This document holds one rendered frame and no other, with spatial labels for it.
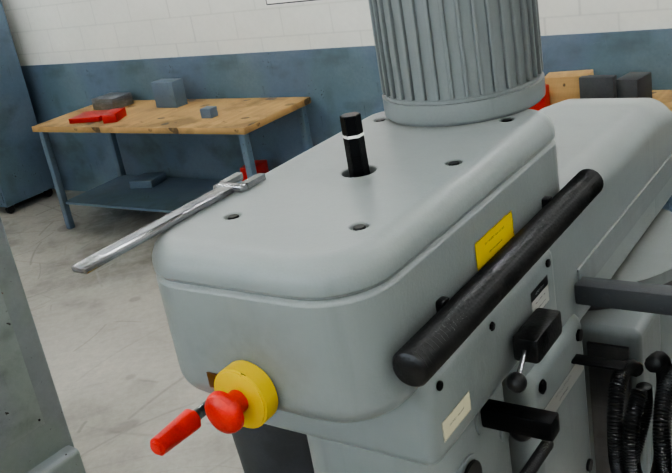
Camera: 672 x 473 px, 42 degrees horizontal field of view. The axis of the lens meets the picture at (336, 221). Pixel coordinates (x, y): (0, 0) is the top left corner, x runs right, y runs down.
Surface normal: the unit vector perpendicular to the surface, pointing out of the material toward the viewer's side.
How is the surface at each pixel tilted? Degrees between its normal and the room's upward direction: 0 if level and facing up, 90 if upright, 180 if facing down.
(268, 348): 90
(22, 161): 90
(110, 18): 90
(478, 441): 90
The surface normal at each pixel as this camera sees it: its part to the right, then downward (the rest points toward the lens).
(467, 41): 0.05, 0.34
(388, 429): -0.55, 0.37
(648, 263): -0.16, -0.93
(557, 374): 0.82, 0.07
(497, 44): 0.33, 0.28
